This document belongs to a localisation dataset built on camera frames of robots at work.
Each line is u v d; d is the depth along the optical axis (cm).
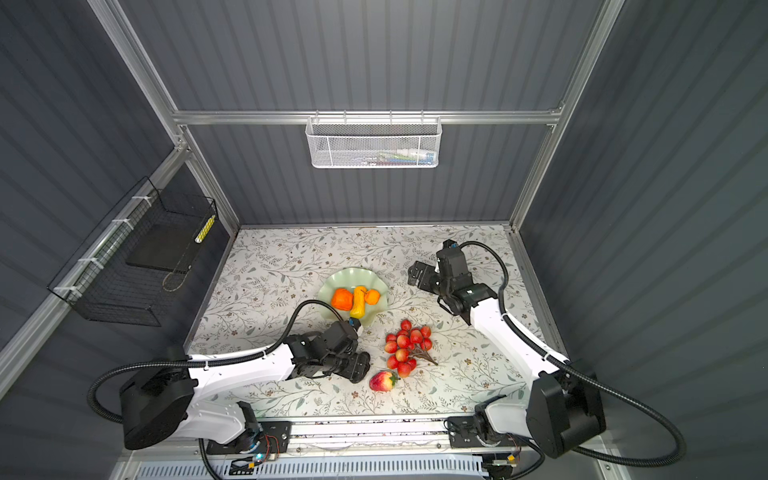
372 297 94
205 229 82
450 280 62
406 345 85
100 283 65
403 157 93
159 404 44
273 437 72
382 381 79
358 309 93
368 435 75
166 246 77
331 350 65
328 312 91
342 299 93
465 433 74
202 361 46
